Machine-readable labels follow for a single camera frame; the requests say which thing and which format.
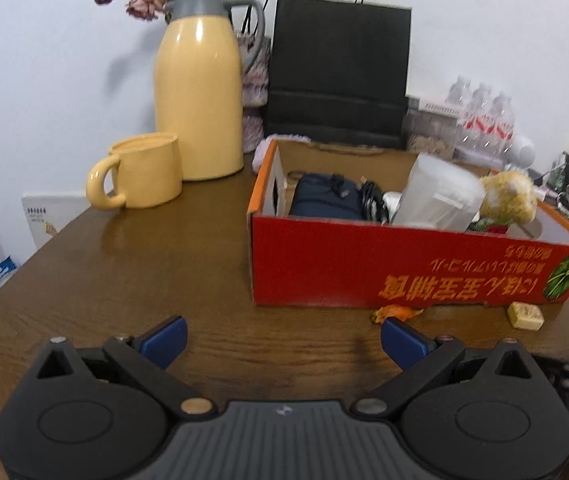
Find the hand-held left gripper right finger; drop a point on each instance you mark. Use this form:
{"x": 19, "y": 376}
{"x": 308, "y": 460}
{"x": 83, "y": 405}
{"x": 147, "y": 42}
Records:
{"x": 404, "y": 342}

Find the yellow plush toy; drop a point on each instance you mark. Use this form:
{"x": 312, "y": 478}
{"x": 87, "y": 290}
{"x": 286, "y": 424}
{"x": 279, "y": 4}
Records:
{"x": 507, "y": 195}

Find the red cardboard box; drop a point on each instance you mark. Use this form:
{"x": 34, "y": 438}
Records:
{"x": 339, "y": 260}

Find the clear jar of seeds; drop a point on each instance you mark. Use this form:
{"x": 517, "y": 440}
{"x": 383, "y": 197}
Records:
{"x": 429, "y": 142}

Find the small yellow cube packet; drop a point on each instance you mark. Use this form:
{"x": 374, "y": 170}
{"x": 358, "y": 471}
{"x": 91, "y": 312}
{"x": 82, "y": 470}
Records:
{"x": 525, "y": 315}

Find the clear water bottle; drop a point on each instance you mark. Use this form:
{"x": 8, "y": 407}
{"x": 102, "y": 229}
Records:
{"x": 482, "y": 120}
{"x": 502, "y": 125}
{"x": 460, "y": 105}

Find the translucent white plastic cup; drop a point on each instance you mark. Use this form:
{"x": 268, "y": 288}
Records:
{"x": 439, "y": 195}

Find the dark blue pouch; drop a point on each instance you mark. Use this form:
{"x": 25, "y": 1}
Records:
{"x": 322, "y": 197}

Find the small white carton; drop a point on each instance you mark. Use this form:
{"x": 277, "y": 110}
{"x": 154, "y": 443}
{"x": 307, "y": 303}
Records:
{"x": 434, "y": 105}

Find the yellow thermos jug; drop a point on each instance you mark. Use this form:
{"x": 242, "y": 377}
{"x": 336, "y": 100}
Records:
{"x": 199, "y": 85}

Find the black paper bag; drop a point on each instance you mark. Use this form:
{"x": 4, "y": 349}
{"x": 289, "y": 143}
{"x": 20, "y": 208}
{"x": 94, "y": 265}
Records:
{"x": 339, "y": 60}

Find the orange candy wrapper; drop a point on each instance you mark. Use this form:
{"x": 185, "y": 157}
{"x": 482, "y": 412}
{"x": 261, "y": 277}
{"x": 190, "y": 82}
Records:
{"x": 394, "y": 312}

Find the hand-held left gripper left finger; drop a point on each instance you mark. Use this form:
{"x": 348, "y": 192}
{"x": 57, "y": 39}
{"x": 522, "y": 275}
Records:
{"x": 164, "y": 341}

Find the pink fuzzy vase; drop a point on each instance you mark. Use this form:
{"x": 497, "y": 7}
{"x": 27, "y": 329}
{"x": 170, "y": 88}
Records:
{"x": 254, "y": 90}

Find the yellow mug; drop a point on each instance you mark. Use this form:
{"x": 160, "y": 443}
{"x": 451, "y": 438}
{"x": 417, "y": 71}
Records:
{"x": 149, "y": 175}

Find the white robot-shaped speaker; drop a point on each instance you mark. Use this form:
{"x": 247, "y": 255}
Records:
{"x": 519, "y": 150}

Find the small green bottle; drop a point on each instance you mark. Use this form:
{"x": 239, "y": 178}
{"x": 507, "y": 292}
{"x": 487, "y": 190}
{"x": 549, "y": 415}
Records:
{"x": 558, "y": 175}

